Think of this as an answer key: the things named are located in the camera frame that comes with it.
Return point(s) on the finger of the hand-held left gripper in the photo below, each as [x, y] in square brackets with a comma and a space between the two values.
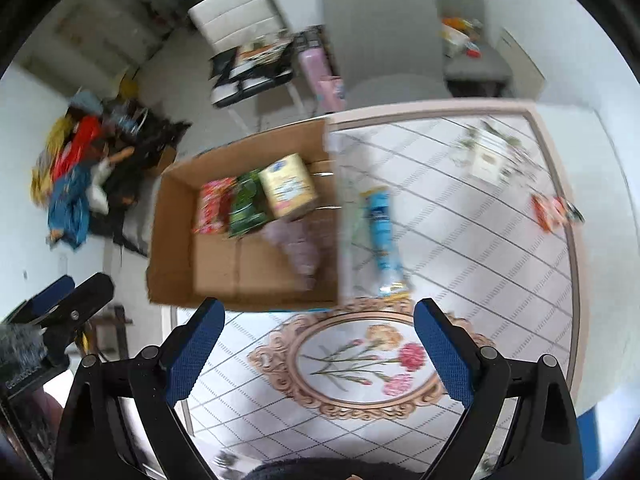
[85, 300]
[50, 296]

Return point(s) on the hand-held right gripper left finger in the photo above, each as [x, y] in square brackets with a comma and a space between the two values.
[195, 350]

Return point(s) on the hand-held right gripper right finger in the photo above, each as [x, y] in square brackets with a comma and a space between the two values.
[445, 355]

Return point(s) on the brown cardboard box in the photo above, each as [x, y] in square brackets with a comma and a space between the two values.
[215, 270]

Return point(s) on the blue tube packet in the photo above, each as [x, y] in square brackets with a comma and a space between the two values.
[382, 230]

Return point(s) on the small wooden stool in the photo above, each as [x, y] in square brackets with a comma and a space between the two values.
[112, 330]

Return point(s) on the floral checked tablecloth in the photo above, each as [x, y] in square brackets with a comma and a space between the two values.
[475, 260]

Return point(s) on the yellow bag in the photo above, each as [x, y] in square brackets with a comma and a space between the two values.
[45, 170]

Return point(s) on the red snack packet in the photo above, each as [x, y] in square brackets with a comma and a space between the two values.
[212, 205]

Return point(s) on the red plastic bag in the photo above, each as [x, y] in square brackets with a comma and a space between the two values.
[77, 147]

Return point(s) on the green snack packet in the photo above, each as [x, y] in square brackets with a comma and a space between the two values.
[247, 205]

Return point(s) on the black bag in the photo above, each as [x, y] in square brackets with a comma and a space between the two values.
[145, 150]

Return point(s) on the red orange small packet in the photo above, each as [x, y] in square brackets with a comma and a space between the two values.
[547, 212]

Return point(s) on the cream yellow carton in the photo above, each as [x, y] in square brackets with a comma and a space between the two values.
[289, 186]

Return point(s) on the black side table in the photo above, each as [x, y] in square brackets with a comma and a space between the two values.
[252, 80]

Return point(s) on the grey fabric chair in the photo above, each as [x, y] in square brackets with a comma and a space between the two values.
[480, 66]
[380, 35]

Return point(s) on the pink bottle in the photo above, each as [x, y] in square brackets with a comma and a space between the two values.
[321, 81]

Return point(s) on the printed flat box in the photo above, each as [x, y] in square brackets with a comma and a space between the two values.
[262, 52]

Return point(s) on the orange white snack packets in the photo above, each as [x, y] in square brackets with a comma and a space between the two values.
[459, 35]

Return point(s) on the white padded chair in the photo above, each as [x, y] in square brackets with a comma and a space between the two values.
[235, 10]

